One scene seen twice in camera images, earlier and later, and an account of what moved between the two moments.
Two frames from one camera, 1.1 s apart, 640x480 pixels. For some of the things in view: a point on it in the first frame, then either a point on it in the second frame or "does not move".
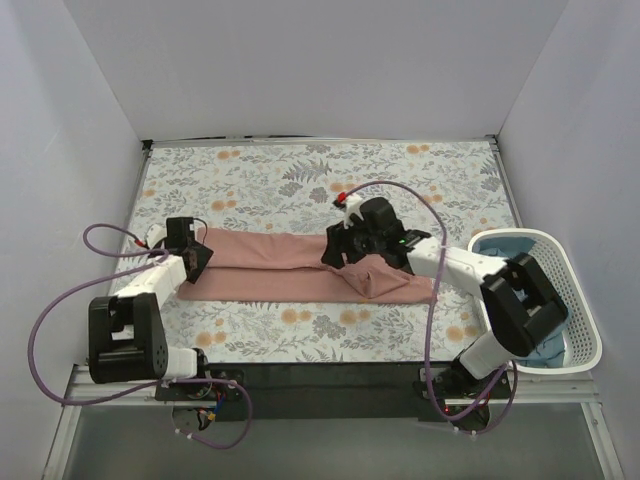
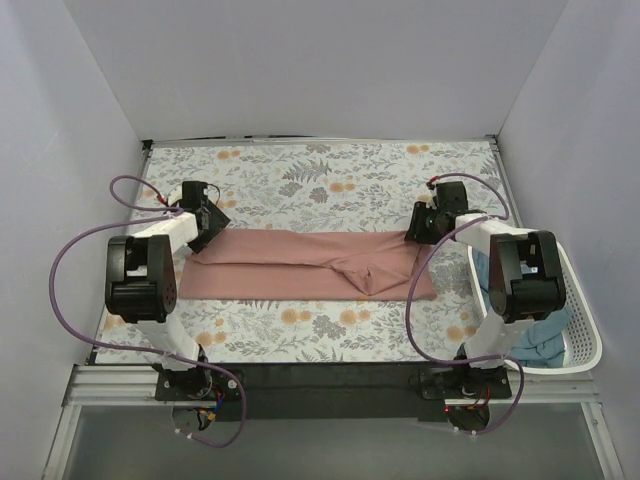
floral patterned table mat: [440, 188] does not move
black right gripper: [341, 245] → [420, 231]
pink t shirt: [267, 265] does not move
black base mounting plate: [339, 393] does not move
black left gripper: [195, 261] → [211, 226]
